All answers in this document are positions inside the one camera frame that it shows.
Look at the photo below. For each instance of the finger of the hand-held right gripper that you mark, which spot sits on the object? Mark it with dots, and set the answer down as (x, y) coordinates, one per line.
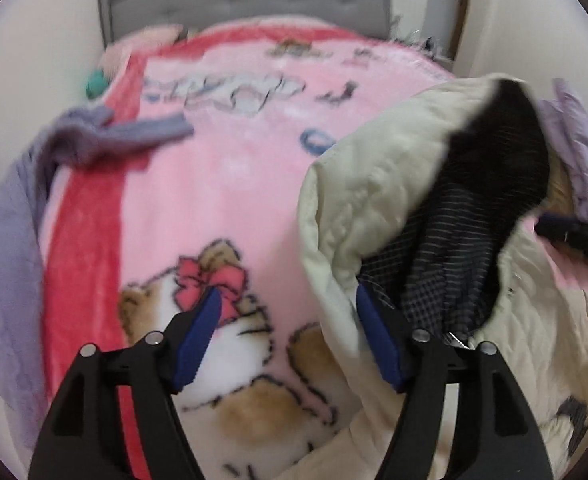
(581, 240)

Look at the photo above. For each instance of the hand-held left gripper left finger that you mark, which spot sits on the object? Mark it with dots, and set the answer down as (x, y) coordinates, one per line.
(201, 325)

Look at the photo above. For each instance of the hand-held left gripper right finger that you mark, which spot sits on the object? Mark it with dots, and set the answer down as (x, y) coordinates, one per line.
(374, 330)

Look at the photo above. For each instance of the cream jacket with checked lining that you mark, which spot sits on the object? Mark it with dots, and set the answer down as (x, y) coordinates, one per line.
(374, 185)

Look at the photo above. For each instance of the pink printed blanket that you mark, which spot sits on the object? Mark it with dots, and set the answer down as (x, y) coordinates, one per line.
(224, 160)

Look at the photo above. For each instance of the small teal object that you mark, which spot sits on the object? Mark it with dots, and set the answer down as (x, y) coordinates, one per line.
(96, 85)

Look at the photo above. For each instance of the pink pillow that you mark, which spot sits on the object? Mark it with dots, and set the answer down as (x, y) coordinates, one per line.
(144, 40)

